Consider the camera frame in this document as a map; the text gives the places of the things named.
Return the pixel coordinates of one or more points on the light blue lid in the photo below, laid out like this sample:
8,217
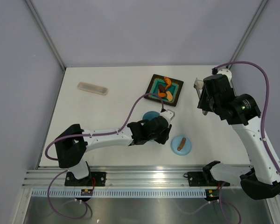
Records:
175,142

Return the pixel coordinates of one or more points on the aluminium front rail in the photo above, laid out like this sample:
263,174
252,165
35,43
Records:
121,177

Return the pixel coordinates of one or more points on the light blue cup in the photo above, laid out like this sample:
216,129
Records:
150,115

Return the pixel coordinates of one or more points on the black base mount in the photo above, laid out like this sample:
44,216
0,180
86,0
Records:
97,179
202,178

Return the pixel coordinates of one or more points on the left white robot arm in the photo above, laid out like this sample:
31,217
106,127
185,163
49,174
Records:
74,142

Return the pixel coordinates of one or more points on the dark square teal plate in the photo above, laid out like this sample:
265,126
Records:
168,89

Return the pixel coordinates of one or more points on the aluminium frame post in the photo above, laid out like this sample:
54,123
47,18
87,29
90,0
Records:
41,26
249,30

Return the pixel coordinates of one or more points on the white slotted cable duct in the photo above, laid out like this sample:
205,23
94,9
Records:
121,193

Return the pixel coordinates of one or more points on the orange shrimp food piece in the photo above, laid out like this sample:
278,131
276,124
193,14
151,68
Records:
168,82

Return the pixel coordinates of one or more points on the dark brown food piece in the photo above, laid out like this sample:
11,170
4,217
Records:
161,88

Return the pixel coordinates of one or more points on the right aluminium frame post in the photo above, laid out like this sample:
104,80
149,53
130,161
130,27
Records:
249,30

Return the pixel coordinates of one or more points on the beige chopstick case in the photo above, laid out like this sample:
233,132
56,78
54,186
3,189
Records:
92,88

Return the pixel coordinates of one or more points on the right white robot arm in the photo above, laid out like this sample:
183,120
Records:
261,180

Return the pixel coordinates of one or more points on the brown lid handle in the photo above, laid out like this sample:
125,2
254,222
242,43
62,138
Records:
182,143

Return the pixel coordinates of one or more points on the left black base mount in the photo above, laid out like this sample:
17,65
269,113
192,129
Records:
97,179

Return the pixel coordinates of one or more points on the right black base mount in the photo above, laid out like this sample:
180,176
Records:
202,178

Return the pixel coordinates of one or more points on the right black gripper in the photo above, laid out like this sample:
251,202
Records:
202,103

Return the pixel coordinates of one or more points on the metal tongs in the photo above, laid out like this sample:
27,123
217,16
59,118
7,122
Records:
198,86

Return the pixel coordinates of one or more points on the orange carrot food piece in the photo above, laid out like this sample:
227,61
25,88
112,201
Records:
162,94

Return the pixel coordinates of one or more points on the tan orange food slice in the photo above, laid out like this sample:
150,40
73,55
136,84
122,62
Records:
169,96

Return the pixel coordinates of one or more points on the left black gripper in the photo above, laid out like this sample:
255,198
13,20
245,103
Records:
162,140

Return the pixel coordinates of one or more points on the left aluminium frame post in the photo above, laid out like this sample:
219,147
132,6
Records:
41,26

